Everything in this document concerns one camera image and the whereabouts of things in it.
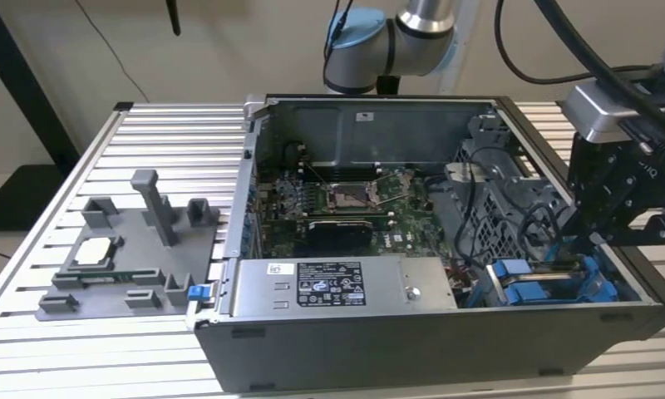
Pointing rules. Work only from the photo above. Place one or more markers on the grey perforated drive cage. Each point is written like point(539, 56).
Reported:
point(488, 208)

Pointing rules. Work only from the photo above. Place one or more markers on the green motherboard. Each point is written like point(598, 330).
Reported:
point(404, 224)

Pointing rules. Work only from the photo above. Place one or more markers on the silver CPU chip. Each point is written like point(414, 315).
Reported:
point(94, 252)

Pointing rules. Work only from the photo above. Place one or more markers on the grey plastic parts rack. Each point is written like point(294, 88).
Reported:
point(144, 249)

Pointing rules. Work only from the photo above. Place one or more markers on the black graphics card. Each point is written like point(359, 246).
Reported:
point(338, 234)

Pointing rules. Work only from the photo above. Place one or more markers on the grey metal disk bay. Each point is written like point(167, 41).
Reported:
point(566, 291)

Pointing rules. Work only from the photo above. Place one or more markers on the black metal stand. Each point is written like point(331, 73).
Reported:
point(16, 104)

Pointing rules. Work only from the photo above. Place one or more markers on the blue case latch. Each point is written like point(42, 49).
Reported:
point(198, 292)

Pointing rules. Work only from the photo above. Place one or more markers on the CPU socket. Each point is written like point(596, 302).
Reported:
point(347, 197)

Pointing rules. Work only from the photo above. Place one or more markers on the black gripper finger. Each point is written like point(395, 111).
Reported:
point(660, 232)
point(599, 195)

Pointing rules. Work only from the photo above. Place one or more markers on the green RAM stick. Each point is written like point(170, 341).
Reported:
point(127, 275)

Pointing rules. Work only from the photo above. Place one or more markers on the black open PC case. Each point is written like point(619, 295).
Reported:
point(366, 353)

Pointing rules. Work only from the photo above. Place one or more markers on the silver power supply unit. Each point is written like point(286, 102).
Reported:
point(255, 291)

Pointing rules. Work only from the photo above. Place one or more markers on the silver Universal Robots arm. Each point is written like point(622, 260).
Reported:
point(416, 41)

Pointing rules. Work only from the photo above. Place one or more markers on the black RAM slots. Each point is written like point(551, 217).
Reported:
point(338, 172)

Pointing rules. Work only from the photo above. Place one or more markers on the black antenna rod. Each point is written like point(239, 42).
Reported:
point(172, 16)

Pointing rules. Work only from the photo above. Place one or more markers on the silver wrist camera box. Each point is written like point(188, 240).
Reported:
point(594, 108)

